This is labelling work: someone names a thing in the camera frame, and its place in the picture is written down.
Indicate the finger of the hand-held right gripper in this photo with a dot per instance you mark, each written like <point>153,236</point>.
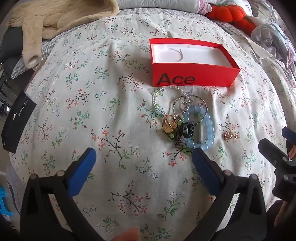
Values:
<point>289,133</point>
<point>271,149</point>

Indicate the grey checked sheet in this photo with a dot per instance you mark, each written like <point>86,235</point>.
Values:
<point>46,48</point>

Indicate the grey pillow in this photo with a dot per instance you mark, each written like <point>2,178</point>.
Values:
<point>157,4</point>

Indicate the blue plastic stool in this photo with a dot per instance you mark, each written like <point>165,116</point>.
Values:
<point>4,201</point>

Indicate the red cardboard box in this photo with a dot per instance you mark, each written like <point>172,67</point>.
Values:
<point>208,74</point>

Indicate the pink cloth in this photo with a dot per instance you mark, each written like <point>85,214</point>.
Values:
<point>205,5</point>

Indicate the person's left hand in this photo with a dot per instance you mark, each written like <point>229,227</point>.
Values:
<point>126,235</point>

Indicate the white cloth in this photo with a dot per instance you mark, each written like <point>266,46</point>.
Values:
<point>259,49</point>

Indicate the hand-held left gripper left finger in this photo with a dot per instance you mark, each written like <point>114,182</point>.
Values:
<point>81,172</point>

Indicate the floral bedsheet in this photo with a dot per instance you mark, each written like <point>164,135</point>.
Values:
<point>92,92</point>

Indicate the orange plush toy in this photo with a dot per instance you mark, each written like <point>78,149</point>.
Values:
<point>227,12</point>

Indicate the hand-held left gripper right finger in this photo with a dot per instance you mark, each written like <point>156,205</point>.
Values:
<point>205,172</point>

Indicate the beige fleece jacket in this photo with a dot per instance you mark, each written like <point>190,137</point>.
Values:
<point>69,16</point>

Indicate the black cardboard box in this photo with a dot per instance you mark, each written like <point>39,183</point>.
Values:
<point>16,122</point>

